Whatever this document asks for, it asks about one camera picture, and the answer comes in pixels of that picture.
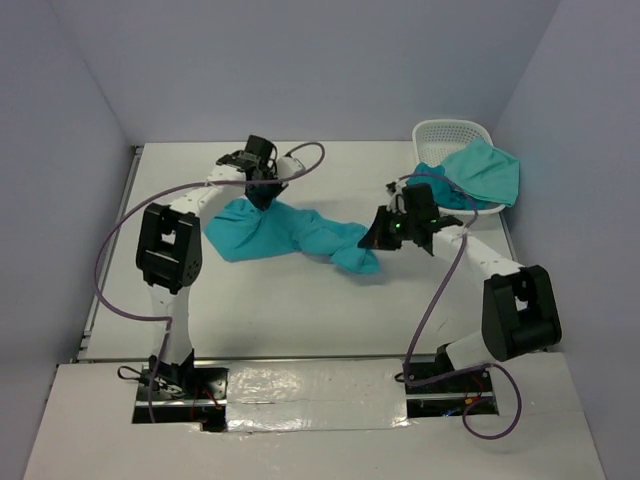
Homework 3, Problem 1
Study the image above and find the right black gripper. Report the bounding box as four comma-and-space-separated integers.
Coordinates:
360, 204, 418, 250

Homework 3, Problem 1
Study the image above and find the turquoise t shirt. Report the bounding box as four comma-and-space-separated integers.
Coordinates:
203, 199, 381, 275

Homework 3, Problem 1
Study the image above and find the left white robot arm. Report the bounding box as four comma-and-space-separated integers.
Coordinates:
136, 135, 305, 399

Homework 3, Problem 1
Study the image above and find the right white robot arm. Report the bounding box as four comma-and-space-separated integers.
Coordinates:
359, 182, 562, 391

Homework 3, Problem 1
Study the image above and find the dark teal t shirt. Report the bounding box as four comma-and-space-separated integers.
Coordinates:
406, 163, 491, 211

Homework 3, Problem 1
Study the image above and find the white plastic laundry basket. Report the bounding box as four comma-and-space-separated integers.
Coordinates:
412, 119, 506, 215

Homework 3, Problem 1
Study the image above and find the light green t shirt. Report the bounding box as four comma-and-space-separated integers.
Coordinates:
441, 137, 520, 207

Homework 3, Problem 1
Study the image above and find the silver tape patch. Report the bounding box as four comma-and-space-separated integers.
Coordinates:
226, 359, 409, 433

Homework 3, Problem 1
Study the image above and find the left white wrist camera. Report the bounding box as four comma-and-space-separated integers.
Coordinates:
276, 156, 306, 183

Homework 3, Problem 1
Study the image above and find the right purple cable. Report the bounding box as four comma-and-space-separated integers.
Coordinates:
384, 172, 525, 441

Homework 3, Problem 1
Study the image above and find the purple cable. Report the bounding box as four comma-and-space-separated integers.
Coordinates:
94, 142, 327, 426
384, 172, 525, 441

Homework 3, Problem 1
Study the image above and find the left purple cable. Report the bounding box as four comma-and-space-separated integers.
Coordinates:
94, 142, 327, 426

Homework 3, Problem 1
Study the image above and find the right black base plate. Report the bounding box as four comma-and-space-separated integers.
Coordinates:
395, 370, 498, 419

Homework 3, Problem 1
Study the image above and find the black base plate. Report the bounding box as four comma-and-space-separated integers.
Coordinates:
125, 367, 229, 433
395, 370, 498, 419

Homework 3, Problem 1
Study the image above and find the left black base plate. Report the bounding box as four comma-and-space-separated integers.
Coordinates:
125, 367, 229, 433

